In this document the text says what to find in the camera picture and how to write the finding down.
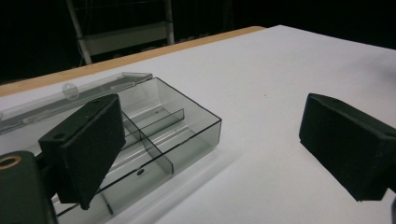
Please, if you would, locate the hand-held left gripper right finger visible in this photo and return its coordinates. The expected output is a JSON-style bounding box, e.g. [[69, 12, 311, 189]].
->
[[298, 92, 396, 203]]

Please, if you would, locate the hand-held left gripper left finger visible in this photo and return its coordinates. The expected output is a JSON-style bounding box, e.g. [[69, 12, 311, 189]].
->
[[37, 92, 127, 211]]

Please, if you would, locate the clear plastic compartment box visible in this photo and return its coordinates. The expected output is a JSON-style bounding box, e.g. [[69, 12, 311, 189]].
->
[[0, 72, 222, 224]]

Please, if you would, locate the metal stand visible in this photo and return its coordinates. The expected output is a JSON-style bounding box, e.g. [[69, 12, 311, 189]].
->
[[64, 0, 176, 65]]

